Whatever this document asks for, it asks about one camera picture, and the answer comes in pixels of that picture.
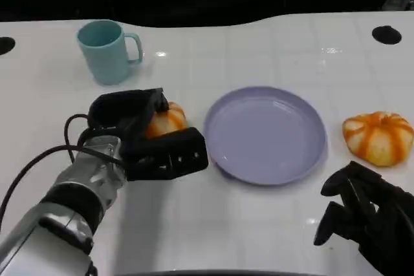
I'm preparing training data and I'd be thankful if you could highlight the pale green mug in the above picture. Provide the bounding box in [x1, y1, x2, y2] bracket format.
[76, 19, 144, 86]

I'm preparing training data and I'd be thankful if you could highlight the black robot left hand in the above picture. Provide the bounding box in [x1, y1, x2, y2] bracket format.
[87, 87, 209, 182]

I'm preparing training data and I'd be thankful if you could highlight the orange white toy bread roll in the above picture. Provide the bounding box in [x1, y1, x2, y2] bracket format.
[144, 101, 189, 138]
[342, 111, 414, 167]

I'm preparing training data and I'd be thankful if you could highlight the lilac plate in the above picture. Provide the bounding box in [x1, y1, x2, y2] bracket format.
[203, 85, 327, 186]

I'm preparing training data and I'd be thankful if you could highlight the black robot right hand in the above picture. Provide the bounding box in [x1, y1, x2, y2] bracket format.
[312, 160, 414, 276]

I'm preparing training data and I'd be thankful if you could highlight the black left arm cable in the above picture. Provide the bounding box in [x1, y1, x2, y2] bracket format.
[0, 113, 125, 235]

